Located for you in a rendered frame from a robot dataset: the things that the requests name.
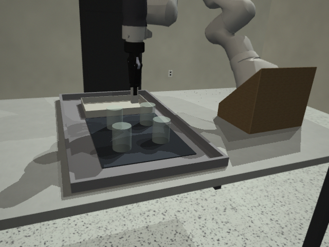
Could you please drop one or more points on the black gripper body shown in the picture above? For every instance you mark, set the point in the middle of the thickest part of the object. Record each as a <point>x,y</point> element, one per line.
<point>134,49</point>

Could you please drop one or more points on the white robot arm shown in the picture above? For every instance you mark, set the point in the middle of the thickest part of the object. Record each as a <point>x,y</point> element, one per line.
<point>244,61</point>

